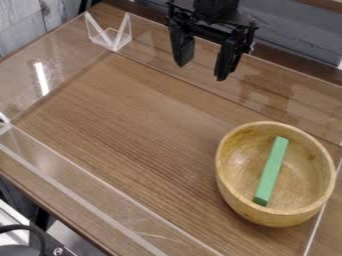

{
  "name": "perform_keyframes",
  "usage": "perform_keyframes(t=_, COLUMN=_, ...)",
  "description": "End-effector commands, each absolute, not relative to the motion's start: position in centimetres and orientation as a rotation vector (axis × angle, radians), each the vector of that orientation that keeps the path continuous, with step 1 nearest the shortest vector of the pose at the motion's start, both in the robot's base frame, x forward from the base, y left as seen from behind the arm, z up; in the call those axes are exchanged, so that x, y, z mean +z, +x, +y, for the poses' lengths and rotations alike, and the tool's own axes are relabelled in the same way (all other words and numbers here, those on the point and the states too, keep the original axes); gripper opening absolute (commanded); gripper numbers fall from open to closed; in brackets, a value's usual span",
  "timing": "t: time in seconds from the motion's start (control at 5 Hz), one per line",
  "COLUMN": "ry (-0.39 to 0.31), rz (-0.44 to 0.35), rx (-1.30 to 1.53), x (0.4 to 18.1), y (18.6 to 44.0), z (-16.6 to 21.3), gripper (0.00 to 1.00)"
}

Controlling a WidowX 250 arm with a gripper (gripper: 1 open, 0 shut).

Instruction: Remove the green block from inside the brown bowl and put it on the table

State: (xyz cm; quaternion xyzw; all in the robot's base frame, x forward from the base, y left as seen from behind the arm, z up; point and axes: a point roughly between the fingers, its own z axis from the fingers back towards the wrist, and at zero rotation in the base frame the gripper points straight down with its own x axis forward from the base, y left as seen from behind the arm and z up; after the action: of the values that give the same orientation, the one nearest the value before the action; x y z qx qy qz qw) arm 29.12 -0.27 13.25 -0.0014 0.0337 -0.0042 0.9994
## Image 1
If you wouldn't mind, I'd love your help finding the green rectangular block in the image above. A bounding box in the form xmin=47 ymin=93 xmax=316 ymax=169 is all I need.
xmin=253 ymin=137 xmax=289 ymax=207

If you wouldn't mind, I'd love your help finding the brown wooden bowl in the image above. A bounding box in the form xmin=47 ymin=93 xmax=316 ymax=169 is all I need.
xmin=216 ymin=121 xmax=337 ymax=227

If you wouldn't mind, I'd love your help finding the black cable lower left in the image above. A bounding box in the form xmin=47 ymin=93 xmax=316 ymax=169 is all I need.
xmin=0 ymin=223 xmax=49 ymax=256

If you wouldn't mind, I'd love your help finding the clear acrylic enclosure wall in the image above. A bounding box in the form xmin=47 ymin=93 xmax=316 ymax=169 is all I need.
xmin=0 ymin=14 xmax=342 ymax=256

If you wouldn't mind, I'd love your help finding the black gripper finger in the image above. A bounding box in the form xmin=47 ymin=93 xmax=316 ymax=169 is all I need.
xmin=170 ymin=20 xmax=196 ymax=67
xmin=214 ymin=40 xmax=242 ymax=81

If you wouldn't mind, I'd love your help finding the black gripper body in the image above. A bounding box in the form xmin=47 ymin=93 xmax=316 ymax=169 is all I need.
xmin=166 ymin=0 xmax=260 ymax=53

